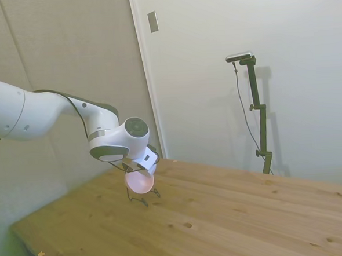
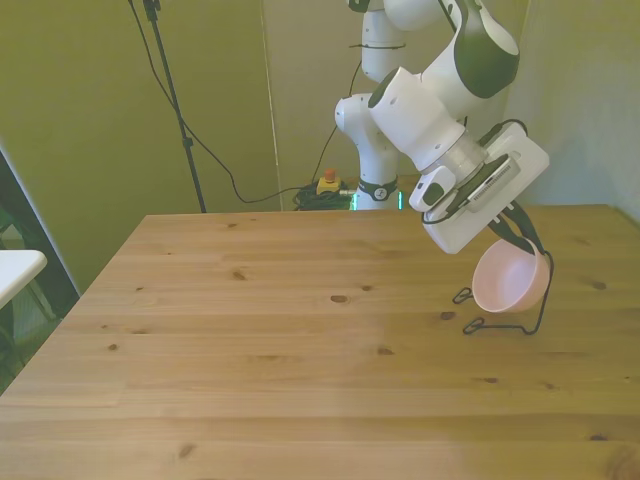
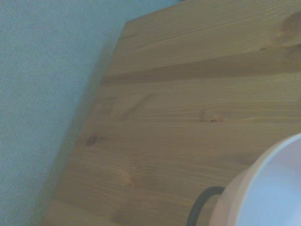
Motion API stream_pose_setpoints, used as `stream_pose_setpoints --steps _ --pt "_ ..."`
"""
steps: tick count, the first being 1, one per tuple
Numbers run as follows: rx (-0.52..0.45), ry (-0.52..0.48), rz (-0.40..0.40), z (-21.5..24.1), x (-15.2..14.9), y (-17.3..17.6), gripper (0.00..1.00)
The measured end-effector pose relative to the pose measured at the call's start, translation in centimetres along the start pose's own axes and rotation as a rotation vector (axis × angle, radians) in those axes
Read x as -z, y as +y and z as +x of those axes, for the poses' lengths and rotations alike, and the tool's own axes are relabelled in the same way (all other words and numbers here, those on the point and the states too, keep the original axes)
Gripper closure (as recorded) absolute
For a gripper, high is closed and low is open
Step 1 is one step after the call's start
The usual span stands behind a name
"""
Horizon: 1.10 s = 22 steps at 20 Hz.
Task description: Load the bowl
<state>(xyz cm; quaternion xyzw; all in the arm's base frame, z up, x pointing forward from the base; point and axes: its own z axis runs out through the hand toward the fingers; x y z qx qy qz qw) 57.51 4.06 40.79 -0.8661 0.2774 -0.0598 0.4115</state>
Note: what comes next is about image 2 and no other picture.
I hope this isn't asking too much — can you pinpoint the white side table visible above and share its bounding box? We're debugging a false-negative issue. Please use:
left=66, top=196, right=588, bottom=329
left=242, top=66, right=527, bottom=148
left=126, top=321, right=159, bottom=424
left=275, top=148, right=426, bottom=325
left=0, top=249, right=49, bottom=310

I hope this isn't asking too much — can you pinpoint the dark upright panel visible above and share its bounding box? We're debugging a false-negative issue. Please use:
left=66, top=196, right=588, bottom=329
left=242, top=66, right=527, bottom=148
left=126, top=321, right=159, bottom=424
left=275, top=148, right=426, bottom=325
left=0, top=148, right=82, bottom=321

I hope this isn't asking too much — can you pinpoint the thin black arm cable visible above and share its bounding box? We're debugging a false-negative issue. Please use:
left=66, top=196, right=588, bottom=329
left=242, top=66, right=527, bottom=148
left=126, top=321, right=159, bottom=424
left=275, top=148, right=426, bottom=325
left=318, top=41, right=407, bottom=184

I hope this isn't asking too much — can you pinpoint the black tripod stand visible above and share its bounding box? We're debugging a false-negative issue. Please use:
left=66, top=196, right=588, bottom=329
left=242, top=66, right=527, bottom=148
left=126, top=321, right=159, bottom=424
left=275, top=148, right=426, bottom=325
left=141, top=0, right=208, bottom=214

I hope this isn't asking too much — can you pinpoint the yellow emergency stop button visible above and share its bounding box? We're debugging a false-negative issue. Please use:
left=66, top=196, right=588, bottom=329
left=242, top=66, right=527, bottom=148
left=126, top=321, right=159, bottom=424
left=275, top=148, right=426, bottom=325
left=317, top=168, right=352, bottom=198

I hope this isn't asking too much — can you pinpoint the black tripod cable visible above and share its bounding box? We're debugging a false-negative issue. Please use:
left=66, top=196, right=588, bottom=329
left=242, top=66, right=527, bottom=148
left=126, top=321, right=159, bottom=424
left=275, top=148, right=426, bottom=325
left=126, top=0, right=321, bottom=205

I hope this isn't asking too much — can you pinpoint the coiled dark green cable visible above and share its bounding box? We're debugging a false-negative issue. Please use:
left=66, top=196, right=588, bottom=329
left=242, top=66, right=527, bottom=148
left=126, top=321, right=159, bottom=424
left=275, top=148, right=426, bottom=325
left=291, top=183, right=359, bottom=213

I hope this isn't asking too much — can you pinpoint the pink plastic bowl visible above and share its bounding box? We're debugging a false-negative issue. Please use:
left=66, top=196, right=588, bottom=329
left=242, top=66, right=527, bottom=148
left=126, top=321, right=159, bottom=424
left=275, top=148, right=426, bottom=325
left=471, top=238, right=553, bottom=316

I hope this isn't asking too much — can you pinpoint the black wire rack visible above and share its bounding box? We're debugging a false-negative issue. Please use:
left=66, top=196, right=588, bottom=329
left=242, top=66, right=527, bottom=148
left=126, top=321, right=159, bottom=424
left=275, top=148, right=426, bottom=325
left=451, top=249, right=556, bottom=337

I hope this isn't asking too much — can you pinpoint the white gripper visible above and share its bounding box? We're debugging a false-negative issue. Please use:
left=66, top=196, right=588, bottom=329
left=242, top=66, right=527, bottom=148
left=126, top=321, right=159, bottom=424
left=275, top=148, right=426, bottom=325
left=421, top=122, right=551, bottom=257

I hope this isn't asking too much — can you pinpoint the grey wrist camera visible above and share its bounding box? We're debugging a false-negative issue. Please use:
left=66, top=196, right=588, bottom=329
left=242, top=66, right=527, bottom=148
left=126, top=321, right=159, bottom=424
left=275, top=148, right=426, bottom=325
left=451, top=153, right=522, bottom=215

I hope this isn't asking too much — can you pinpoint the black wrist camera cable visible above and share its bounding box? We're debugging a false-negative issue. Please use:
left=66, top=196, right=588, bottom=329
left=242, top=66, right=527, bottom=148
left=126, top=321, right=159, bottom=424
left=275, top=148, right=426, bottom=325
left=421, top=118, right=530, bottom=227

